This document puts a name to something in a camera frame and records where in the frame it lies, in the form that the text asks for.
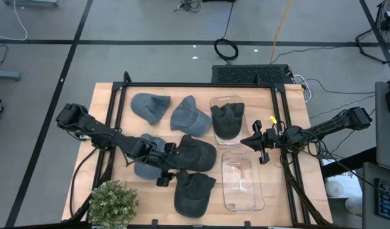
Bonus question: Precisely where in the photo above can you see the white floor cable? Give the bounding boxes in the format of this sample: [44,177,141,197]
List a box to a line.
[0,0,29,41]

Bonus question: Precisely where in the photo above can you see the blue-grey baseball cap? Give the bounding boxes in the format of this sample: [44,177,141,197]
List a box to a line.
[169,95,212,138]
[130,92,172,125]
[133,133,171,181]

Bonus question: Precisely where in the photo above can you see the grey desk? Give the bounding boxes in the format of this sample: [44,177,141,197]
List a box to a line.
[361,162,390,229]
[374,81,390,171]

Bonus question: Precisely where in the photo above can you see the black standing fan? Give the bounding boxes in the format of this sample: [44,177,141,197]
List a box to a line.
[355,0,390,65]

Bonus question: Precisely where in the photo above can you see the yellow hanging cable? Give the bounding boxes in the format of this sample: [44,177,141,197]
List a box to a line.
[269,0,293,64]

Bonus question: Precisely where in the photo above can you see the dark grey baseball cap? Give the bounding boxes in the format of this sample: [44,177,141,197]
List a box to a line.
[210,102,246,140]
[173,169,217,219]
[172,134,218,173]

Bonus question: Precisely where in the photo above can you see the black cable bundle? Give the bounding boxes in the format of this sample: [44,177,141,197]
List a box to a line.
[174,0,202,13]

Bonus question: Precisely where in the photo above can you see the artificial plant in black pot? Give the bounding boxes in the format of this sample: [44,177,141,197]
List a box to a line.
[87,179,139,229]

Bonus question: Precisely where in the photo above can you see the white power cable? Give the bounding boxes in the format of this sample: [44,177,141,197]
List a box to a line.
[292,74,313,104]

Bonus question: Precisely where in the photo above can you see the black keyboard coloured keys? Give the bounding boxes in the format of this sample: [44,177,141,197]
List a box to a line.
[374,177,390,223]

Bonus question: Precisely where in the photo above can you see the clear plastic bin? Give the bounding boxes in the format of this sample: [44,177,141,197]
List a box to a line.
[209,95,251,147]
[221,149,266,212]

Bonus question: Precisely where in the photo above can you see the black aluminium rig frame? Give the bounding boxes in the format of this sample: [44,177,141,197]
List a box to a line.
[67,71,334,228]

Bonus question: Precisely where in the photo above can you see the black computer tower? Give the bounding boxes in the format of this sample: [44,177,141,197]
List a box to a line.
[211,64,294,85]

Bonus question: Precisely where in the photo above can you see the black coiled cable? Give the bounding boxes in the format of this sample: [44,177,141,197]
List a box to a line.
[212,0,240,62]

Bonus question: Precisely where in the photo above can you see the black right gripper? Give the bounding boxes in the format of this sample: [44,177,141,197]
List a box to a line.
[240,120,286,165]

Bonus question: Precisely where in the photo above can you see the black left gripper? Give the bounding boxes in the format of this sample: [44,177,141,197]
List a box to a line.
[150,142,186,188]

